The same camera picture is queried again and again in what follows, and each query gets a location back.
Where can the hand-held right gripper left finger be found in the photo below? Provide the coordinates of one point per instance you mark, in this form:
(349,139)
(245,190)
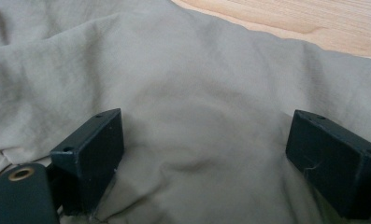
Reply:
(92,161)

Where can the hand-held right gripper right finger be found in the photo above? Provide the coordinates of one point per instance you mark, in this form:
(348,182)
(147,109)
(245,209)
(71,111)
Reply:
(335,165)

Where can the beige cloth garment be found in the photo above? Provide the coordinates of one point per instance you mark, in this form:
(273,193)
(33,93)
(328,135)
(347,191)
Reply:
(186,93)

